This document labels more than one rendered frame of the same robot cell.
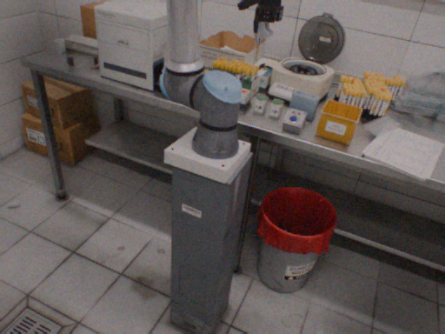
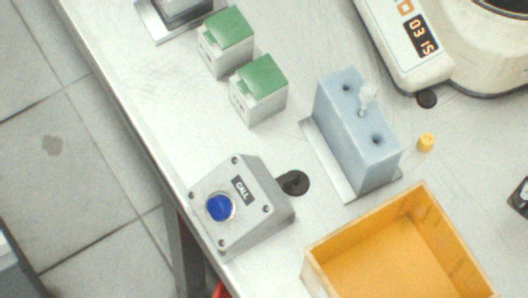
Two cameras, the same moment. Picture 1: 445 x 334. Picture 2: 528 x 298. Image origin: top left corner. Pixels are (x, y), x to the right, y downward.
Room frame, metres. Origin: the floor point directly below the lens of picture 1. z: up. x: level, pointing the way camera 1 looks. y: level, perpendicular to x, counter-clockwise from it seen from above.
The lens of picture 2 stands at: (0.96, -0.44, 1.96)
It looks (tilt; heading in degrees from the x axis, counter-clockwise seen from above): 70 degrees down; 29
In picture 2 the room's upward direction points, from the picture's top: 9 degrees clockwise
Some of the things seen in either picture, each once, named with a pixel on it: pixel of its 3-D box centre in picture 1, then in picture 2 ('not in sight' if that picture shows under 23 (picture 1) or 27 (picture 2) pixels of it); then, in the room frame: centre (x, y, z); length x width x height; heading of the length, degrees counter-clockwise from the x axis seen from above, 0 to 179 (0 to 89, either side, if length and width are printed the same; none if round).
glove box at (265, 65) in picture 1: (265, 71); not in sight; (1.71, -0.15, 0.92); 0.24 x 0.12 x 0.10; 159
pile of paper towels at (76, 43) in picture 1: (85, 44); not in sight; (1.89, 0.77, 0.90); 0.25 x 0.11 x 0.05; 69
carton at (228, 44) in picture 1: (231, 56); not in sight; (1.80, 0.02, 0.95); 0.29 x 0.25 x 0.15; 159
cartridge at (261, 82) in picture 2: (275, 109); (258, 91); (1.35, -0.18, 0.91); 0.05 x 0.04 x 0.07; 159
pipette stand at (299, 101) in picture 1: (302, 106); (354, 133); (1.37, -0.29, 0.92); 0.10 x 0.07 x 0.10; 64
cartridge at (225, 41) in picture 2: (261, 104); (225, 42); (1.37, -0.12, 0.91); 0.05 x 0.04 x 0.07; 159
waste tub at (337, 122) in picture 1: (338, 122); (394, 286); (1.26, -0.41, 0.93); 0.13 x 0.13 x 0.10; 68
